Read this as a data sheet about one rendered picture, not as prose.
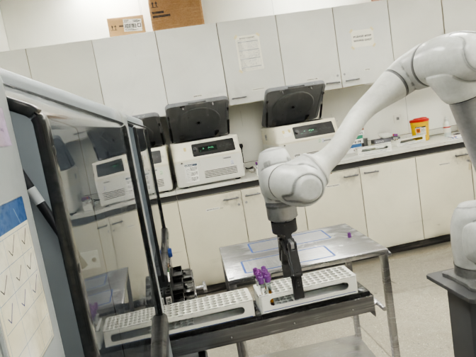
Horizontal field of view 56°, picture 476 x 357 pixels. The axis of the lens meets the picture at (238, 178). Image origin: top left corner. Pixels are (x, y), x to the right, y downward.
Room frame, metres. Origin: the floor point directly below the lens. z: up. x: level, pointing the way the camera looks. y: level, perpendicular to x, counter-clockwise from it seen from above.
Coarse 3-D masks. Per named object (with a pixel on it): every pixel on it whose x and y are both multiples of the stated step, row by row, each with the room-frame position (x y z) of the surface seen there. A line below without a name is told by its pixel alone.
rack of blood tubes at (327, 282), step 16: (320, 272) 1.33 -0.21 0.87; (336, 272) 1.31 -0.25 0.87; (352, 272) 1.29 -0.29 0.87; (256, 288) 1.29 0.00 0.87; (272, 288) 1.27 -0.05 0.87; (288, 288) 1.26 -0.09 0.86; (304, 288) 1.24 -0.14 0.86; (320, 288) 1.34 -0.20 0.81; (336, 288) 1.32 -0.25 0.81; (352, 288) 1.26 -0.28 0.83; (256, 304) 1.29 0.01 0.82; (288, 304) 1.23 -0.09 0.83; (304, 304) 1.24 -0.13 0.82
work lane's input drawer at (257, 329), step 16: (320, 304) 1.24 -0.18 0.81; (336, 304) 1.23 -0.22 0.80; (352, 304) 1.24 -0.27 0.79; (368, 304) 1.25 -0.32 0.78; (240, 320) 1.21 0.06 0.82; (256, 320) 1.21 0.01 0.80; (272, 320) 1.21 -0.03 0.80; (288, 320) 1.21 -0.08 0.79; (304, 320) 1.22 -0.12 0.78; (320, 320) 1.23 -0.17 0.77; (176, 336) 1.18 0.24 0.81; (192, 336) 1.18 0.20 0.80; (208, 336) 1.18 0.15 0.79; (224, 336) 1.19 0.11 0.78; (240, 336) 1.19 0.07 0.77; (256, 336) 1.20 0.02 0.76; (176, 352) 1.17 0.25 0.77; (192, 352) 1.18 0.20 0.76
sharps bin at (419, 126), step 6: (414, 120) 4.14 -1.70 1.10; (420, 120) 4.12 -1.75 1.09; (426, 120) 4.12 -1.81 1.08; (414, 126) 4.16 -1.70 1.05; (420, 126) 4.13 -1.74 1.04; (426, 126) 4.13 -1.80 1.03; (414, 132) 4.17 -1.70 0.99; (420, 132) 4.13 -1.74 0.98; (426, 132) 4.13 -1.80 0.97; (414, 138) 4.18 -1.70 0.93; (420, 138) 4.14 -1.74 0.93; (426, 138) 4.13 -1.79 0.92
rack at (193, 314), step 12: (192, 300) 1.29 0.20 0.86; (204, 300) 1.27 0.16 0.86; (216, 300) 1.25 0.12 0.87; (228, 300) 1.24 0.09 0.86; (240, 300) 1.23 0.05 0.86; (252, 300) 1.22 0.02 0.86; (168, 312) 1.23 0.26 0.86; (180, 312) 1.21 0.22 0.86; (192, 312) 1.20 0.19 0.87; (204, 312) 1.20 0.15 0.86; (216, 312) 1.30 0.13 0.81; (228, 312) 1.29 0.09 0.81; (240, 312) 1.27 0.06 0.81; (252, 312) 1.22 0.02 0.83; (180, 324) 1.21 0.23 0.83; (192, 324) 1.23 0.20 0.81; (204, 324) 1.20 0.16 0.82
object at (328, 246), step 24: (264, 240) 1.97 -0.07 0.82; (312, 240) 1.84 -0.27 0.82; (336, 240) 1.79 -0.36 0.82; (360, 240) 1.74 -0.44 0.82; (240, 264) 1.68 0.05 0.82; (264, 264) 1.64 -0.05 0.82; (312, 264) 1.56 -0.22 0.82; (384, 264) 1.59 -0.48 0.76; (384, 288) 1.60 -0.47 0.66; (360, 336) 2.00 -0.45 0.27
